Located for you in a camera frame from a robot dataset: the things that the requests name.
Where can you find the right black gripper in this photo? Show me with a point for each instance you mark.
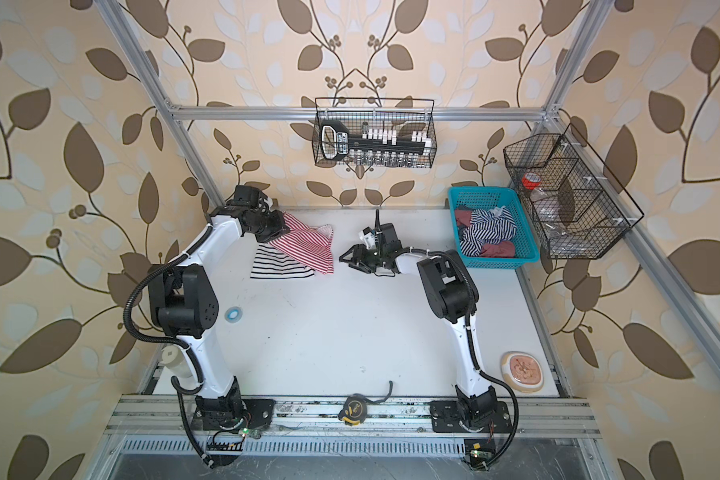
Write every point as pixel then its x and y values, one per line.
pixel 359 255

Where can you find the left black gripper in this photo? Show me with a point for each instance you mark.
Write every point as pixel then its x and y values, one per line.
pixel 279 225

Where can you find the black white striped tank top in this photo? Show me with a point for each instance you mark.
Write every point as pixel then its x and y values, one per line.
pixel 272 264

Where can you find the red white striped tank top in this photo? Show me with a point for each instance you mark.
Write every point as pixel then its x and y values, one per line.
pixel 310 246

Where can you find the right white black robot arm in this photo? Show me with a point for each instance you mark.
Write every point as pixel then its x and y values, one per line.
pixel 483 403

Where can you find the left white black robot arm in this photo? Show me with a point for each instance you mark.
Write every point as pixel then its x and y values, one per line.
pixel 176 304

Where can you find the navy striped tank top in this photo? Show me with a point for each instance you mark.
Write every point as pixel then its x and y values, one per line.
pixel 489 227

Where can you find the round sticker on table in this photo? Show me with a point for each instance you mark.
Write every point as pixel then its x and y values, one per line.
pixel 233 314

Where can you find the black white tool set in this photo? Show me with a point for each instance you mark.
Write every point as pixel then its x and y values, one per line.
pixel 338 142

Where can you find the yellow black tape measure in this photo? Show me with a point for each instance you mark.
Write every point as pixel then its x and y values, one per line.
pixel 356 407

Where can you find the teal plastic basket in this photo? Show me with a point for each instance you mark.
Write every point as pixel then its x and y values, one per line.
pixel 491 229

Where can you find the red capped plastic bottle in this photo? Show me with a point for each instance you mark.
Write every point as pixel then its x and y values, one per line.
pixel 545 203

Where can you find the pink round dish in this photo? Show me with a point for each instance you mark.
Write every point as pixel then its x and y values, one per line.
pixel 522 372

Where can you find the right circuit board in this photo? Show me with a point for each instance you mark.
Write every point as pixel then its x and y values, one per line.
pixel 479 453

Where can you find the back black wire basket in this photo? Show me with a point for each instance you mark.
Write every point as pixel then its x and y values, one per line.
pixel 406 114

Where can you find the black wire basket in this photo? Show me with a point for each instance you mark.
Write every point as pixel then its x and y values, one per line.
pixel 596 210
pixel 406 114

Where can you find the right black wire basket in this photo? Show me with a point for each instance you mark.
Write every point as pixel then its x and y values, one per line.
pixel 596 210

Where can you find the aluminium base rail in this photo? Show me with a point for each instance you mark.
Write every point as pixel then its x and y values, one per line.
pixel 530 417

